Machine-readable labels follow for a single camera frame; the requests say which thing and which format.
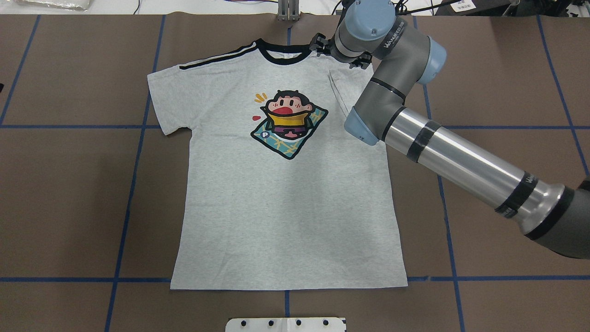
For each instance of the grey aluminium post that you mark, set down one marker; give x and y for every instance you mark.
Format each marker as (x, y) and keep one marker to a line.
(288, 10)

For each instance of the white label paper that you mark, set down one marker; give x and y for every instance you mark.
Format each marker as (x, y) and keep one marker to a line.
(462, 5)

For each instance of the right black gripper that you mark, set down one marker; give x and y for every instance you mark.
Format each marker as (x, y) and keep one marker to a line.
(319, 45)

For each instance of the grey cartoon print t-shirt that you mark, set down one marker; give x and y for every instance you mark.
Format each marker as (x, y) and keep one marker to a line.
(278, 196)

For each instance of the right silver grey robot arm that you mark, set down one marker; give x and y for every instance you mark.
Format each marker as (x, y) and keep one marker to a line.
(552, 215)

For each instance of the white mounting plate with bolts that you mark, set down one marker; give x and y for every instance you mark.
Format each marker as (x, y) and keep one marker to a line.
(287, 324)

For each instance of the clear plastic bag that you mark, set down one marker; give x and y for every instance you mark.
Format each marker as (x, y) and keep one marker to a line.
(74, 5)

